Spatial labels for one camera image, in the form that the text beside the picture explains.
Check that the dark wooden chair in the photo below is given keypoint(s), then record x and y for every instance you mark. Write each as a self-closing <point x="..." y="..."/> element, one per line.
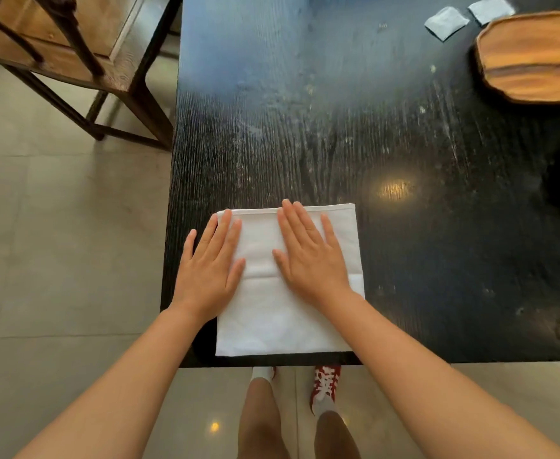
<point x="65" y="47"/>

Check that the person's left hand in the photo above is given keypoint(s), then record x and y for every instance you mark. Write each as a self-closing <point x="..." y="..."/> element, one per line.
<point x="203" y="281"/>

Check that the person's right little finger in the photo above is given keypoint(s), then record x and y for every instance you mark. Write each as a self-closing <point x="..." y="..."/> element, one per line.
<point x="332" y="236"/>

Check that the oval wooden tray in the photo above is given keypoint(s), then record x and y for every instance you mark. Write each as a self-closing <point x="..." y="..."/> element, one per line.
<point x="533" y="54"/>

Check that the person's left middle finger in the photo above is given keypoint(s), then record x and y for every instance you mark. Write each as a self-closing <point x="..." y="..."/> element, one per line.
<point x="220" y="233"/>

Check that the person's left thumb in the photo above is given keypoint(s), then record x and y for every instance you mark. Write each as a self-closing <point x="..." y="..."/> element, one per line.
<point x="237" y="277"/>

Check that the red right sneaker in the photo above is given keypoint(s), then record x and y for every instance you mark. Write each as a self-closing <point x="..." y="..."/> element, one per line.
<point x="325" y="380"/>

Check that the person's right leg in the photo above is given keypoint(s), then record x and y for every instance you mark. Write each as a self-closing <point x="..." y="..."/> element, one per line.
<point x="335" y="437"/>

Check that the person's right forearm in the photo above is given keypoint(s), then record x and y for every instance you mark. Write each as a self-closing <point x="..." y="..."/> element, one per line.
<point x="428" y="377"/>

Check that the person's left forearm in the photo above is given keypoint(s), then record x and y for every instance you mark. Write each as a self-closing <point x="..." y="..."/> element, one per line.
<point x="122" y="387"/>

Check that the white cloth napkin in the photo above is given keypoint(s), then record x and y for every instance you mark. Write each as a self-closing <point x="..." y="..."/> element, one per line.
<point x="265" y="315"/>

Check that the person's leg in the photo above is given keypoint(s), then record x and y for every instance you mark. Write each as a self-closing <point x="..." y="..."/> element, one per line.
<point x="261" y="420"/>
<point x="335" y="437"/>

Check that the white left sock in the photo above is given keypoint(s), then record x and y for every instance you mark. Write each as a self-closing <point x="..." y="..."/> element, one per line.
<point x="262" y="374"/>

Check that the person's right hand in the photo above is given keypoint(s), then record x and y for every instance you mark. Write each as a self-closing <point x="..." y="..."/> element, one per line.
<point x="311" y="267"/>

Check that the person's left leg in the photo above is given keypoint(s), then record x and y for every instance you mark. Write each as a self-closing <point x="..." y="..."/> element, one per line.
<point x="261" y="420"/>

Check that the person's left little finger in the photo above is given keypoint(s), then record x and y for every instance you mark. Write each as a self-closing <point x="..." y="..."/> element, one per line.
<point x="188" y="248"/>

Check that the person's right thumb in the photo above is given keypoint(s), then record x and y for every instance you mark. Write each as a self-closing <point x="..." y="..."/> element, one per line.
<point x="281" y="266"/>

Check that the white sock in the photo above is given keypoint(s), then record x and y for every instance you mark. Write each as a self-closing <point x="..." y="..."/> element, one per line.
<point x="262" y="374"/>
<point x="327" y="408"/>

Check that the small white paper packet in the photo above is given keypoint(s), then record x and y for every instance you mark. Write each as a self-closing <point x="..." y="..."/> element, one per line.
<point x="490" y="8"/>
<point x="446" y="23"/>

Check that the white right sock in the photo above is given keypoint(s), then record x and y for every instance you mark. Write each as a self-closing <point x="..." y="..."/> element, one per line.
<point x="327" y="408"/>

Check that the person's right middle finger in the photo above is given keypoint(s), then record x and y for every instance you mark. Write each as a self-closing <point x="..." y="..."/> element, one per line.
<point x="297" y="223"/>

